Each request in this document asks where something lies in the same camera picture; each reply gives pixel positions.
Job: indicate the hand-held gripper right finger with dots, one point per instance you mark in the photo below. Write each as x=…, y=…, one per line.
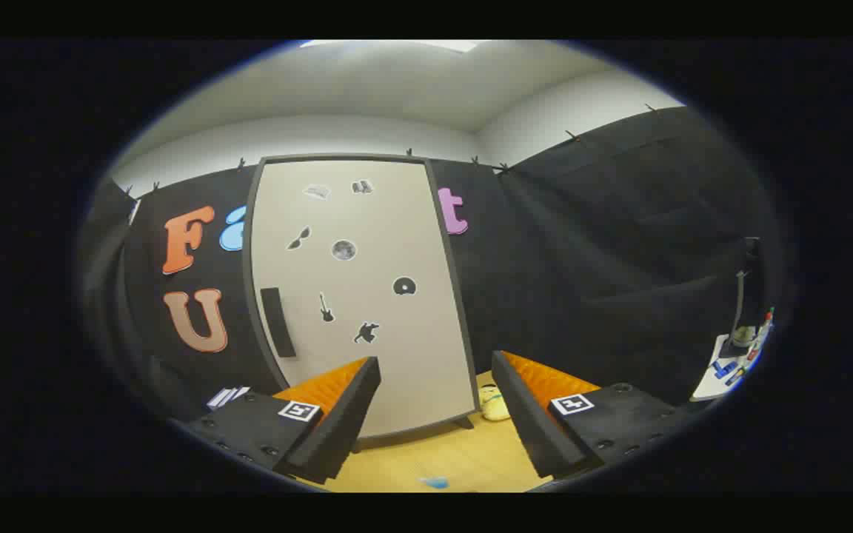
x=526, y=422

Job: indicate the grey cabinet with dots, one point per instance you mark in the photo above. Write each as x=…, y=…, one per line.
x=412, y=436

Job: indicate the white side table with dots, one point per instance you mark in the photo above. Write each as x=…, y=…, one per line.
x=711, y=377

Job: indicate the black backdrop cloth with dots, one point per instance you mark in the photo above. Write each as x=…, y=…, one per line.
x=582, y=259

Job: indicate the blue white cosmetic tube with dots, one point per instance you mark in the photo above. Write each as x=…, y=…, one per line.
x=435, y=483

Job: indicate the yellow plush toy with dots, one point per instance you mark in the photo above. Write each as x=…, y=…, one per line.
x=493, y=407

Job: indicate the blue white book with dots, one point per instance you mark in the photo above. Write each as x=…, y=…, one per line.
x=216, y=400
x=228, y=395

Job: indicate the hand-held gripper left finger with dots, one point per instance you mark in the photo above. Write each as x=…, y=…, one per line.
x=338, y=426

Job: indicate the black stand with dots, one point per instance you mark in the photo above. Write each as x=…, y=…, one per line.
x=746, y=296

